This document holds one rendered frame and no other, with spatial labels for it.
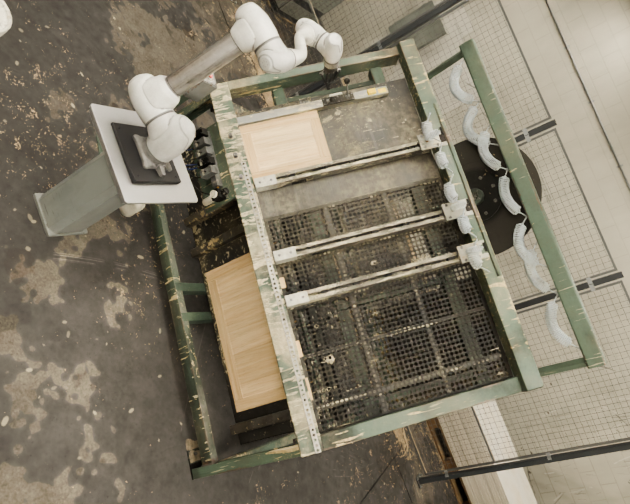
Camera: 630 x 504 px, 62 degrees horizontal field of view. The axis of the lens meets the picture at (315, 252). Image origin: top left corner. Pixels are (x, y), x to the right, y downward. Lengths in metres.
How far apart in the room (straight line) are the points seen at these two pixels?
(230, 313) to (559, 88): 5.68
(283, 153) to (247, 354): 1.23
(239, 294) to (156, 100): 1.30
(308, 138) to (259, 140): 0.29
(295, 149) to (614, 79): 5.32
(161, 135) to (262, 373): 1.48
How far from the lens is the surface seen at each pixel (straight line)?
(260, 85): 3.40
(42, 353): 2.94
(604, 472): 8.50
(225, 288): 3.36
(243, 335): 3.27
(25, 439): 2.83
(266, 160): 3.16
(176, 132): 2.56
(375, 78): 3.56
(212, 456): 3.26
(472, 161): 3.66
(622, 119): 7.71
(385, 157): 3.16
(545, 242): 3.42
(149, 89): 2.62
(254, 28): 2.49
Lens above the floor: 2.45
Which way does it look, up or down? 28 degrees down
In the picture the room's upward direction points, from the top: 66 degrees clockwise
